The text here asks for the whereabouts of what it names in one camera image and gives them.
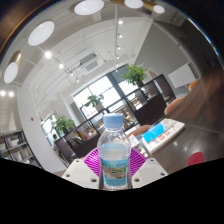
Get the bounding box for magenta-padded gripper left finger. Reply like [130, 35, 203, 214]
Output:
[61, 148, 102, 190]

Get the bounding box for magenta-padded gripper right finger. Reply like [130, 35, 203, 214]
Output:
[127, 148, 169, 190]

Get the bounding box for clear blue-capped water bottle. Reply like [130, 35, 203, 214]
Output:
[96, 113, 132, 191]

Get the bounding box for blue-covered white book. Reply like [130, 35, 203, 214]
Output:
[141, 118, 186, 155]

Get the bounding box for person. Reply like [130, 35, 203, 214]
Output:
[51, 133, 63, 151]

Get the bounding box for flat round red coaster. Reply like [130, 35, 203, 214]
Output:
[186, 151, 205, 167]

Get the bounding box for bushy potted green plant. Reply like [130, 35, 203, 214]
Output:
[49, 114, 76, 138]

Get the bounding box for low dark shelf unit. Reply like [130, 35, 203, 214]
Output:
[54, 73, 177, 159]

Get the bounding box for tall dark bookshelf unit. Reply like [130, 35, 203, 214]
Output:
[0, 129, 41, 168]

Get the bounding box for orange chairs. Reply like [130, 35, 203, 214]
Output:
[131, 79, 199, 137]

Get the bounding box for small white-potted green plant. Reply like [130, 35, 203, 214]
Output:
[84, 94, 105, 113]

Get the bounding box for tall potted green plant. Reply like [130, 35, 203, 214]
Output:
[122, 64, 149, 88]

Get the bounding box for ceiling air conditioner unit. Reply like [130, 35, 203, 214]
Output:
[78, 52, 101, 74]

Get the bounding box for ceiling lights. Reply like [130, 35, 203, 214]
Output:
[0, 0, 166, 98]

